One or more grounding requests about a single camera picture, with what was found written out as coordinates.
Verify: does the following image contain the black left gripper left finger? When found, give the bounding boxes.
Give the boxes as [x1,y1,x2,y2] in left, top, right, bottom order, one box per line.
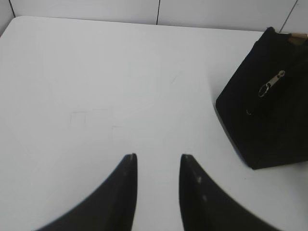
[39,154,138,231]

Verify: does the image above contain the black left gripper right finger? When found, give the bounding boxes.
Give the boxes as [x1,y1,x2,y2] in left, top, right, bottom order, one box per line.
[180,154,269,231]

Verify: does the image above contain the black tote bag tan handles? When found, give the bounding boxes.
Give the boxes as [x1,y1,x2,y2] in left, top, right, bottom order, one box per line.
[216,27,308,169]

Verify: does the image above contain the silver zipper pull with ring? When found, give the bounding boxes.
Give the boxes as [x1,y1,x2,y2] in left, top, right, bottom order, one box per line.
[258,70,285,98]

